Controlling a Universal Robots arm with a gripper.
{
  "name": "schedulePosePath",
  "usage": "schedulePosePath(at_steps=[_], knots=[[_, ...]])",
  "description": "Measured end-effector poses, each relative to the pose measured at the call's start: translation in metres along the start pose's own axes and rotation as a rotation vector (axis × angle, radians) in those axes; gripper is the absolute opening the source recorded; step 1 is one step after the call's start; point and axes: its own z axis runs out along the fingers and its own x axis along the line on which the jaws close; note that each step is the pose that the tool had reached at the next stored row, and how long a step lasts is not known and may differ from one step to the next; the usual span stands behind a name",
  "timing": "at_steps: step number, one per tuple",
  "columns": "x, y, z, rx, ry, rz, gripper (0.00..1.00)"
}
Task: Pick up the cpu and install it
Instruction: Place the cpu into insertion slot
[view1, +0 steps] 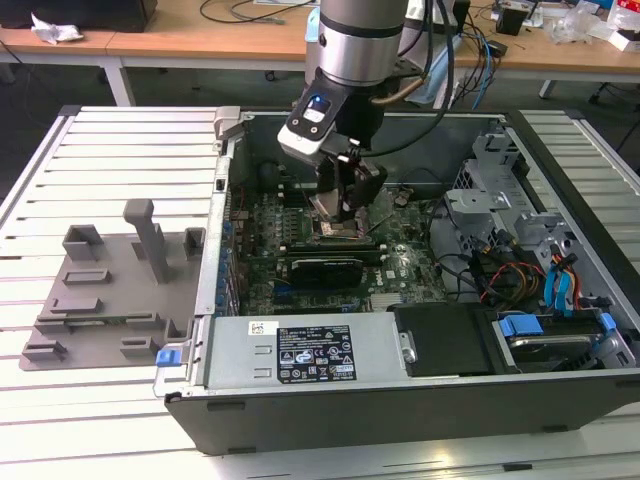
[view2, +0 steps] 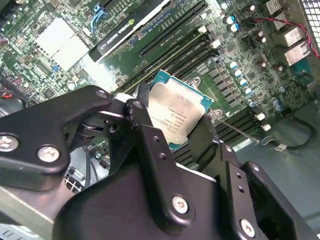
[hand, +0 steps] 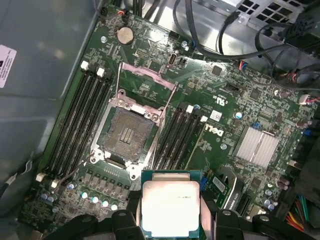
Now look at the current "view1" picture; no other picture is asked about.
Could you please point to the CPU socket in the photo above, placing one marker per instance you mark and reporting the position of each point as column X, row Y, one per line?
column 330, row 232

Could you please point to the clear plastic bags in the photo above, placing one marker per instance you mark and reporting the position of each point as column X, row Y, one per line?
column 575, row 25

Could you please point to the small black adapter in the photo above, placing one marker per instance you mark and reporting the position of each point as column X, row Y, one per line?
column 497, row 47

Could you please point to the small silver chipset heatsink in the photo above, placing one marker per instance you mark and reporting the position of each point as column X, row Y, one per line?
column 385, row 300

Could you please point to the hard disk in blue carrier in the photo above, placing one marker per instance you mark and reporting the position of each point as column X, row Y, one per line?
column 520, row 326

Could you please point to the silver metal drive cage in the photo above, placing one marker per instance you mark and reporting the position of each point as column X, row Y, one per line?
column 475, row 205

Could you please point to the small blue plastic clip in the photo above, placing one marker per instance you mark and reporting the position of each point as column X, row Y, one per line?
column 607, row 322

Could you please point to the large black box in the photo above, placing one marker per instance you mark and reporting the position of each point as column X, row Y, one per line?
column 75, row 12

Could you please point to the black graphics card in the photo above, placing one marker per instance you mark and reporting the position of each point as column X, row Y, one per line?
column 325, row 272

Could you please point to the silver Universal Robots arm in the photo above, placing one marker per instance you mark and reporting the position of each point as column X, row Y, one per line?
column 357, row 50

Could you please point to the silver CPU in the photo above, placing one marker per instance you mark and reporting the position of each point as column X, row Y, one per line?
column 324, row 206

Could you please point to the grey case corner latch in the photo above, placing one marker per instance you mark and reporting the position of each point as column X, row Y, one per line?
column 227, row 122

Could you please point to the wooden desk with white legs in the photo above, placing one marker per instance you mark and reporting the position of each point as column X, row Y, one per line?
column 560, row 55
column 175, row 40

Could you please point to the small black container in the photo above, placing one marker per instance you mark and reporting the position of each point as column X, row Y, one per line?
column 511, row 21

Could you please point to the white wrist camera black mount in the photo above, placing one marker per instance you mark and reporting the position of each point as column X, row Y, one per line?
column 305, row 142

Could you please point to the green RAM stick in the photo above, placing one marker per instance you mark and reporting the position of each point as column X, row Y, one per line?
column 95, row 323

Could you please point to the green motherboard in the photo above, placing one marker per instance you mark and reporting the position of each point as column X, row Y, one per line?
column 410, row 260

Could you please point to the black open PC case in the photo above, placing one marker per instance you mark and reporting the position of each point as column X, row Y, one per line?
column 400, row 420

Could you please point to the crumpled white paper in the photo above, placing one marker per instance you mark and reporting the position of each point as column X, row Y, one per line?
column 55, row 30

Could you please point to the round coin cell battery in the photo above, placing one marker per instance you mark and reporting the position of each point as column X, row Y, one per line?
column 401, row 199

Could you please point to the grey power supply with label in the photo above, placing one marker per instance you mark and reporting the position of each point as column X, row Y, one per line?
column 240, row 350

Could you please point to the blue case latch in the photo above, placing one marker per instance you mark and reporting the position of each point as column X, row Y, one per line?
column 167, row 358

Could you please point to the white and red box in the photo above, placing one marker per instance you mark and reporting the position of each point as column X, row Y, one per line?
column 625, row 25

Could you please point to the grey plastic parts rack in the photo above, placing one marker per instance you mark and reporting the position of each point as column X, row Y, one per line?
column 125, row 295

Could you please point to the black RAM slot row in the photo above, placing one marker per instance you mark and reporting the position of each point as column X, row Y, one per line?
column 295, row 196
column 340, row 254

